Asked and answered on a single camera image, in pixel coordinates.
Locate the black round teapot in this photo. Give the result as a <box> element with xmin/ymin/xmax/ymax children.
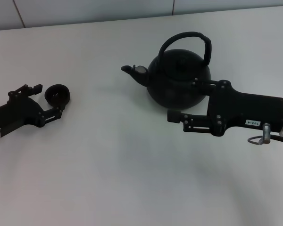
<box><xmin>120</xmin><ymin>31</ymin><xmax>213</xmax><ymax>112</ymax></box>

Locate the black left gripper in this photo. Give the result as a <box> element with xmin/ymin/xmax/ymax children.
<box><xmin>0</xmin><ymin>83</ymin><xmax>67</xmax><ymax>137</ymax></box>

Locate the silver connector with grey cable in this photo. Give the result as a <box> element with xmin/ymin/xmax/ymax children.
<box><xmin>247</xmin><ymin>122</ymin><xmax>283</xmax><ymax>145</ymax></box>

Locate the small dark teacup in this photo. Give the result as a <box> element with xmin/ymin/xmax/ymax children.
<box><xmin>44</xmin><ymin>83</ymin><xmax>71</xmax><ymax>107</ymax></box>

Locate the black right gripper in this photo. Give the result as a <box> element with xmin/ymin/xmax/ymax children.
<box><xmin>167</xmin><ymin>78</ymin><xmax>283</xmax><ymax>137</ymax></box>

